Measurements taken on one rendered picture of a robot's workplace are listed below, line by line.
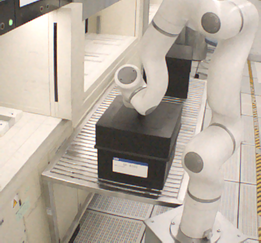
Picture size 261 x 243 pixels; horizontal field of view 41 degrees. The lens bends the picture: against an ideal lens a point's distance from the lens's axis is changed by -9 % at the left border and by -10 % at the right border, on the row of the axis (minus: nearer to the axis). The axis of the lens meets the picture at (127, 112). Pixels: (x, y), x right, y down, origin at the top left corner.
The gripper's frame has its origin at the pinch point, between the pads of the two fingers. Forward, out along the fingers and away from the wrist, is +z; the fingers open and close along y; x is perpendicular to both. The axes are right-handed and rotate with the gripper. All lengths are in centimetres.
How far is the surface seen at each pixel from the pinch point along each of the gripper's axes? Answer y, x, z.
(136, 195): -4.6, 32.9, 6.4
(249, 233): -67, 38, 109
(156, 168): -10.2, 21.1, 2.8
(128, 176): 0.5, 25.9, 7.6
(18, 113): 58, 9, 9
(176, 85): -3, -39, 67
